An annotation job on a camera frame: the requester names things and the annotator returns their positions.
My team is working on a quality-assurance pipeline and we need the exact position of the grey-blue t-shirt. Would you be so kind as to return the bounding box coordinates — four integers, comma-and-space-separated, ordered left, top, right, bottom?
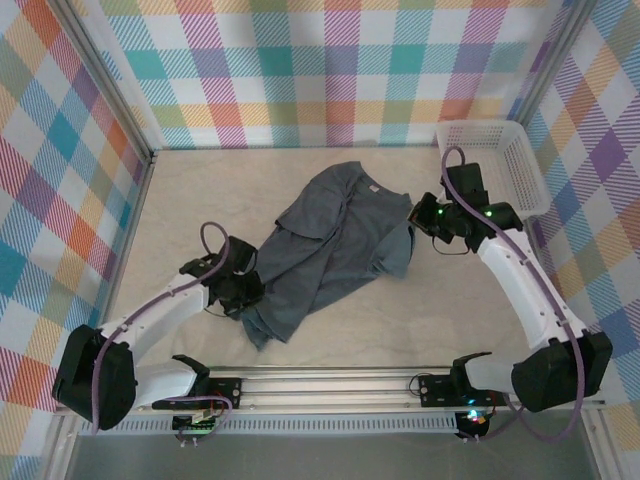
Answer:
241, 160, 418, 351

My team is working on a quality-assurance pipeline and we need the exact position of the white plastic mesh basket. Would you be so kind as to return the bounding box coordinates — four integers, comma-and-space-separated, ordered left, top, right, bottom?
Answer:
435, 119, 551, 220

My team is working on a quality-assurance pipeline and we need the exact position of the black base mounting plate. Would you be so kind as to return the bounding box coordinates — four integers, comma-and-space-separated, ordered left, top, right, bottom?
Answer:
212, 378, 245, 403
418, 374, 454, 407

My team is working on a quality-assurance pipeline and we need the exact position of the green terminal connector board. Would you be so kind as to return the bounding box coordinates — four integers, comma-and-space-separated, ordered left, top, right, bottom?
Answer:
172, 412, 224, 441

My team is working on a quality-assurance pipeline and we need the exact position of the controller board with LED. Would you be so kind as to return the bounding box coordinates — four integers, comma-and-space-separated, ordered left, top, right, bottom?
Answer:
457, 408, 490, 440

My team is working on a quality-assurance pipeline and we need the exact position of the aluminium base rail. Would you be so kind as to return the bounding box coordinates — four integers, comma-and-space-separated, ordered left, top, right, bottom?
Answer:
207, 366, 461, 414

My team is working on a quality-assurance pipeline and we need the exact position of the grey slotted cable duct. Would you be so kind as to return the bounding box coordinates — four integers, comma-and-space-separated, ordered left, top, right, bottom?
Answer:
79, 413, 461, 436

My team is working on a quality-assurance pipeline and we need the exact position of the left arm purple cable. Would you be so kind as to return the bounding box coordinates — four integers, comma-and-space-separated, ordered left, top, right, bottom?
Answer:
91, 222, 235, 435

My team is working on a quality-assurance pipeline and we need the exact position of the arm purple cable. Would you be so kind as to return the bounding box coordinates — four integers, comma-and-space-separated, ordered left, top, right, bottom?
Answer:
439, 146, 585, 444
91, 222, 235, 435

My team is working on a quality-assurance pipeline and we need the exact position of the aluminium frame post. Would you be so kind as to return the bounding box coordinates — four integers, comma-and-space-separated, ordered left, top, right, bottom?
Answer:
508, 0, 604, 132
58, 0, 157, 164

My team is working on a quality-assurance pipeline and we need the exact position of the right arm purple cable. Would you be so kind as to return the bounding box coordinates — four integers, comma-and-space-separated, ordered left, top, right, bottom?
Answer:
439, 146, 585, 444

